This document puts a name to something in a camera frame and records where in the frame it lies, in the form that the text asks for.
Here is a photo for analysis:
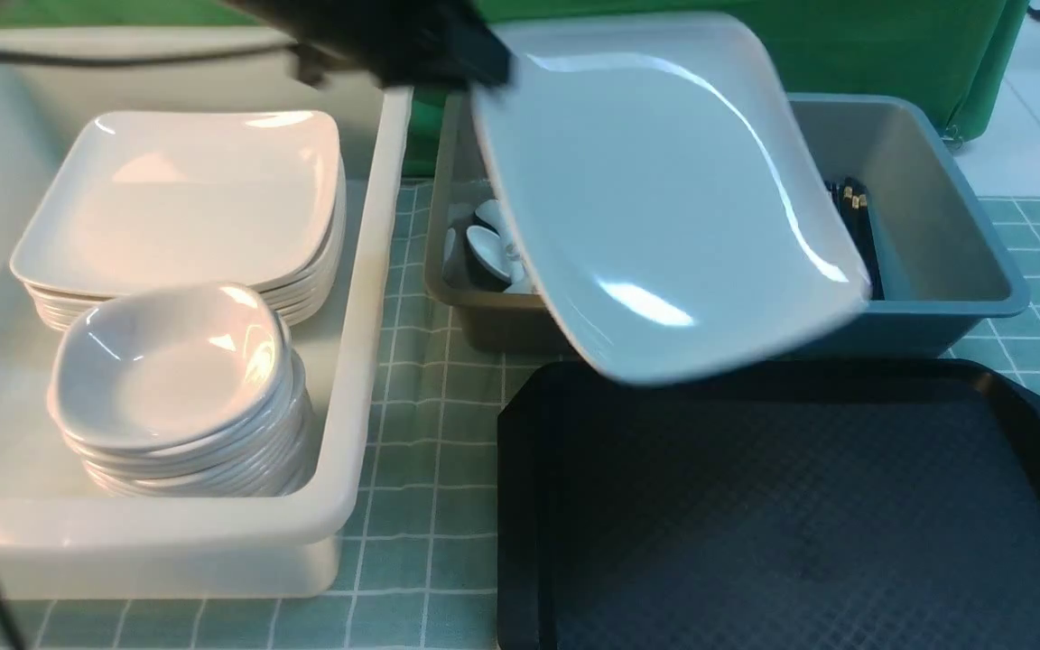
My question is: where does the white square rice plate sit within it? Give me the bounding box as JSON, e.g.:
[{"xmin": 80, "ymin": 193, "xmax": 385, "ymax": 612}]
[{"xmin": 470, "ymin": 12, "xmax": 872, "ymax": 385}]

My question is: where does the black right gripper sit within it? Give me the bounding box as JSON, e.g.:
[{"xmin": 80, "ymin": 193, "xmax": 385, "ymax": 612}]
[{"xmin": 227, "ymin": 1, "xmax": 512, "ymax": 90}]

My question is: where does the pile of white spoons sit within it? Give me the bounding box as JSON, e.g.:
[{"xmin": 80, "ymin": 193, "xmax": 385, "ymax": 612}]
[{"xmin": 439, "ymin": 198, "xmax": 538, "ymax": 295}]

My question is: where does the stack of white bowls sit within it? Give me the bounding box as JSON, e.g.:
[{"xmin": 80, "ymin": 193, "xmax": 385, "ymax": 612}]
[{"xmin": 47, "ymin": 283, "xmax": 318, "ymax": 498}]

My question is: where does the large white plastic tub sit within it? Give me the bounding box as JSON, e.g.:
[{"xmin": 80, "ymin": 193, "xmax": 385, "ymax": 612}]
[{"xmin": 0, "ymin": 55, "xmax": 410, "ymax": 600}]

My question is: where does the blue-grey plastic bin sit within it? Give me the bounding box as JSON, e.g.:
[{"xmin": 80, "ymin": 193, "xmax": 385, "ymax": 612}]
[{"xmin": 789, "ymin": 92, "xmax": 1029, "ymax": 358}]

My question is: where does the stack of white square plates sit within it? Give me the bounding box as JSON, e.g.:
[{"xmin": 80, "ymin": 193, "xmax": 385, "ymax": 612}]
[{"xmin": 11, "ymin": 110, "xmax": 348, "ymax": 330}]

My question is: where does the green fabric backdrop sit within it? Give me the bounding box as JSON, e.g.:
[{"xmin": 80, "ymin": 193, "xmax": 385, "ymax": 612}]
[{"xmin": 0, "ymin": 1, "xmax": 1029, "ymax": 177}]

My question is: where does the black serving tray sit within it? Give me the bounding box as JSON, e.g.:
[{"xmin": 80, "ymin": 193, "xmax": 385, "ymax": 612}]
[{"xmin": 497, "ymin": 359, "xmax": 1040, "ymax": 649}]

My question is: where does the green checked tablecloth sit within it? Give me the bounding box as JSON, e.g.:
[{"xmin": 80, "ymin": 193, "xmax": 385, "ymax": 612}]
[{"xmin": 11, "ymin": 181, "xmax": 1040, "ymax": 649}]

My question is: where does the brown plastic bin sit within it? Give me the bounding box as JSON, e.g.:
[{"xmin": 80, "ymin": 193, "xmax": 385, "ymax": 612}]
[{"xmin": 422, "ymin": 95, "xmax": 573, "ymax": 357}]

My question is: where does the bundle of black chopsticks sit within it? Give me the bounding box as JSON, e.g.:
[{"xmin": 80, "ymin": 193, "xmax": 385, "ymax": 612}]
[{"xmin": 824, "ymin": 177, "xmax": 885, "ymax": 301}]

